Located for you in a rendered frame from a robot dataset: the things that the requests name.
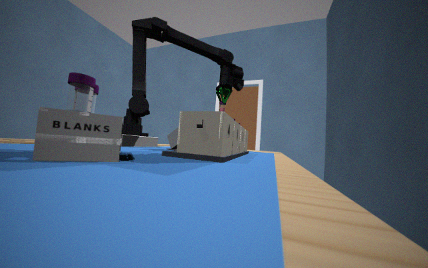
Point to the pink tube with purple cap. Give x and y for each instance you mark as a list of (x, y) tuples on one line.
[(222, 106)]

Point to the grey button housing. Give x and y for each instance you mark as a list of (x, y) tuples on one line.
[(172, 137)]

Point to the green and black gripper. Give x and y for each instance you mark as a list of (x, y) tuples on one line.
[(225, 90)]

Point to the blue flat mat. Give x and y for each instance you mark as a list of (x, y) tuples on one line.
[(145, 211)]

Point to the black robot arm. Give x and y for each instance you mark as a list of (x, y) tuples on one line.
[(158, 29)]

